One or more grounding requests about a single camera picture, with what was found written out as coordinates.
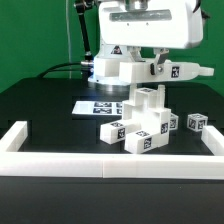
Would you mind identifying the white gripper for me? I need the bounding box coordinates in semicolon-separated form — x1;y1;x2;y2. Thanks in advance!
98;0;203;75

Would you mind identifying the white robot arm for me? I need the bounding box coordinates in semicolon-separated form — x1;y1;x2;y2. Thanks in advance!
74;0;214;86

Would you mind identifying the white chair seat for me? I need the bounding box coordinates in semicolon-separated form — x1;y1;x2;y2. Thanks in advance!
122;84;171;135

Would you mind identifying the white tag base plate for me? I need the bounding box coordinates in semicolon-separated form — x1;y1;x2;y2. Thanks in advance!
72;101;122;116

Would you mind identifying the white chair back frame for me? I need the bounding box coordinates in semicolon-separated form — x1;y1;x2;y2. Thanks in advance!
94;58;214;85

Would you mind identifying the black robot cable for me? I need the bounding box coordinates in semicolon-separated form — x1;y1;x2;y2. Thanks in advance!
36;61;88;80

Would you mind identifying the white tagged cube right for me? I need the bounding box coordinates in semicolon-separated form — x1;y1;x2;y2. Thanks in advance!
187;113;208;132

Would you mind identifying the white U-shaped obstacle fence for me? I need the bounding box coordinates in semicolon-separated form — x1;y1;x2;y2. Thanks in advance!
0;121;224;180

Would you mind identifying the white tagged cube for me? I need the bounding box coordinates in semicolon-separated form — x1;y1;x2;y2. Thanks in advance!
170;114;179;130
187;113;208;132

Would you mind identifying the white tagged cube left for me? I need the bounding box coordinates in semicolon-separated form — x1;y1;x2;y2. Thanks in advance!
170;114;179;130

